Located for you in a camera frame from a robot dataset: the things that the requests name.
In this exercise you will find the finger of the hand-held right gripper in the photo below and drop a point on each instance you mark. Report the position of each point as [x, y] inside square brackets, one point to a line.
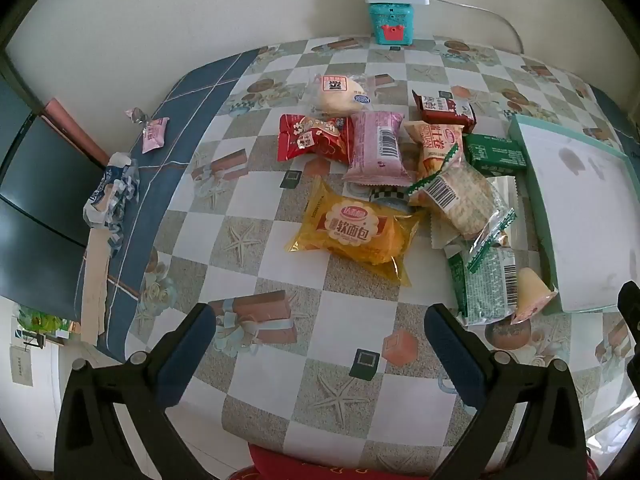
[631, 310]

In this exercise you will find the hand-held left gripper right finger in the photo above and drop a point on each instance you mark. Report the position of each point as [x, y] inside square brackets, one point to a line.
[452, 355]

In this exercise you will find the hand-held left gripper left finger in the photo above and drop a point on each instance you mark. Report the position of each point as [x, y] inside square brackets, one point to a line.
[185, 355]

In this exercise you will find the green white snack packet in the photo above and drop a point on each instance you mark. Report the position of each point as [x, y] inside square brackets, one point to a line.
[480, 285]

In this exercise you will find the pale yellow cake packet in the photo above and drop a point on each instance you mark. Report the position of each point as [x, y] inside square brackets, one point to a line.
[530, 290]

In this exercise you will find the white box with teal rim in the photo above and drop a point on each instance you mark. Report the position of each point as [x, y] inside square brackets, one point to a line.
[575, 200]

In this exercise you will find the clear cracker packet green edges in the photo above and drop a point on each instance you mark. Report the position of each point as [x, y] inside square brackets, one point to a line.
[465, 200]

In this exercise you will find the yellow soft bread packet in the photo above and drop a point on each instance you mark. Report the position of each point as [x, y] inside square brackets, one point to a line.
[350, 230]

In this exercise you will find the dark green snack packet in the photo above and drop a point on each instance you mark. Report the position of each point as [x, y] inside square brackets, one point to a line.
[495, 152]

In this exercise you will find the cream orange roll cake packet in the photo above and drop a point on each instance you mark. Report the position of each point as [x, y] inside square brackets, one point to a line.
[432, 147]

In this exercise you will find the pink snack packet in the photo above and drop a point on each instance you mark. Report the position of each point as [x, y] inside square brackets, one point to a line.
[372, 147]

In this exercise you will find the dark red milk snack packet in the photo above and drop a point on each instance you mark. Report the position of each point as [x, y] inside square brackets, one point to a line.
[440, 107]

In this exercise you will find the round bun clear packet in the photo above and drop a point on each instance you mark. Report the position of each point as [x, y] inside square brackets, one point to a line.
[335, 92]

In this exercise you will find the beige paper strip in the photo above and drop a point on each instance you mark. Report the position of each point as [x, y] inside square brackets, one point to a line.
[95, 285]

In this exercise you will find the green yellow package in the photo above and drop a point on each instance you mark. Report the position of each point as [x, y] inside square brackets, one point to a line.
[42, 322]

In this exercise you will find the red cloth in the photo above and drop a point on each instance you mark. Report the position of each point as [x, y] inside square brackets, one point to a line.
[350, 465]

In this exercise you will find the white paper label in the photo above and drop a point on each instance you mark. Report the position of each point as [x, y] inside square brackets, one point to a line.
[22, 365]

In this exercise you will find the crumpled blue white wrapper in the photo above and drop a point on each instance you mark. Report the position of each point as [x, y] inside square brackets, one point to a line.
[112, 190]

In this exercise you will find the checkered printed tablecloth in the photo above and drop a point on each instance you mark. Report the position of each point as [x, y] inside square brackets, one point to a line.
[240, 180]

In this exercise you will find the dark cabinet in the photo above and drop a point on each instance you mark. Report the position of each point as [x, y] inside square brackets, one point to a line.
[40, 200]

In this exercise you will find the small pink candy packet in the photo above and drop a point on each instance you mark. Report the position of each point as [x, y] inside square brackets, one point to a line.
[155, 132]

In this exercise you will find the reddish brown board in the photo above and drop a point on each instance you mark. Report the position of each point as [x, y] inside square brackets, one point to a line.
[75, 130]

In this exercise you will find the teal toy box red crown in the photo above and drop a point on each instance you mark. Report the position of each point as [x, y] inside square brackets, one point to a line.
[390, 20]

